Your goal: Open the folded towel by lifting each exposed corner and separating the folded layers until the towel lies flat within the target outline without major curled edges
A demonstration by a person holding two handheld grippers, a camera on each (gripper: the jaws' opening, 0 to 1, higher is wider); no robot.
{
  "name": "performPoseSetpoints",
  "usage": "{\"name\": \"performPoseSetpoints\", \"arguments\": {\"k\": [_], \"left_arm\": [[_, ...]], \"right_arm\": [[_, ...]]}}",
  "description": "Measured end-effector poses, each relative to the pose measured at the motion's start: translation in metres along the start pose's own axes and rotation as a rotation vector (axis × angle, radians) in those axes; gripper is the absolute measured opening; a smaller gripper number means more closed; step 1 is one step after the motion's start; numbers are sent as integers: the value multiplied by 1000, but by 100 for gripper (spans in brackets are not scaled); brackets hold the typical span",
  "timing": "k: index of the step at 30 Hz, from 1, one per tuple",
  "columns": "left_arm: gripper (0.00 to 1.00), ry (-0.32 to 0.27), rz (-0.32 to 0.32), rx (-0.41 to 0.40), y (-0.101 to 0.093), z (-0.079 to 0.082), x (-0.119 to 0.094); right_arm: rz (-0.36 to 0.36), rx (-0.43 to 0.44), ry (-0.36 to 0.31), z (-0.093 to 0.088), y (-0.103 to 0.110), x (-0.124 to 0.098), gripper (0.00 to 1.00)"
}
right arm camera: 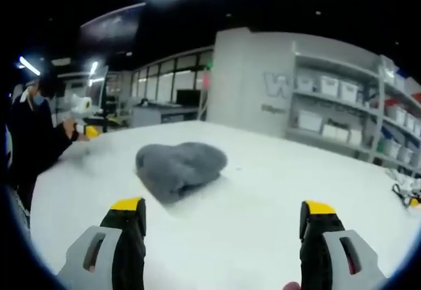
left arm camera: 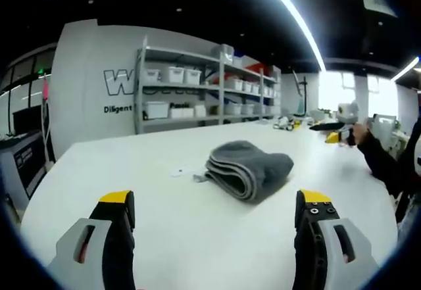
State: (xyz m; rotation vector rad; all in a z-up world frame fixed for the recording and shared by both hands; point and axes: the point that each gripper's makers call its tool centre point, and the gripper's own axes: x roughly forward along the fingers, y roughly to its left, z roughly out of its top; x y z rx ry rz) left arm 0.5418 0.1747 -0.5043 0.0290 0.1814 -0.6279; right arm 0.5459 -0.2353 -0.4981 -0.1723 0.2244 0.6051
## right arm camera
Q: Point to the grey cabinet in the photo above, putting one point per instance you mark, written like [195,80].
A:
[164,114]

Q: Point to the grey metal shelving unit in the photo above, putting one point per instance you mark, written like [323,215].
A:
[355,106]

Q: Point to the grey towel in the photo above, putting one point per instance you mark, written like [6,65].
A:
[184,168]

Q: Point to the row of white buckets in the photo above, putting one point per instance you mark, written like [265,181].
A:
[399,152]

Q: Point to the black and yellow tool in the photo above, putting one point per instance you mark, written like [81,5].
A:
[406,194]

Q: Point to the white storage bin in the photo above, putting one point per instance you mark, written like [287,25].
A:
[349,92]
[330,86]
[307,84]

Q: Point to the black monitor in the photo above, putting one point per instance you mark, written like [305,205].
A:
[189,96]

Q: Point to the person's right hand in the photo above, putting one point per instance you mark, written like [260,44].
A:
[292,286]

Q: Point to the white paper roll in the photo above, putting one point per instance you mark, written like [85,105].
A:
[85,104]

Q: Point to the grey partition wall panel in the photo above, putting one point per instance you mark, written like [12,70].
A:
[250,79]

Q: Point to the white storage box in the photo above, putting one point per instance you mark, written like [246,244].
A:
[310,120]

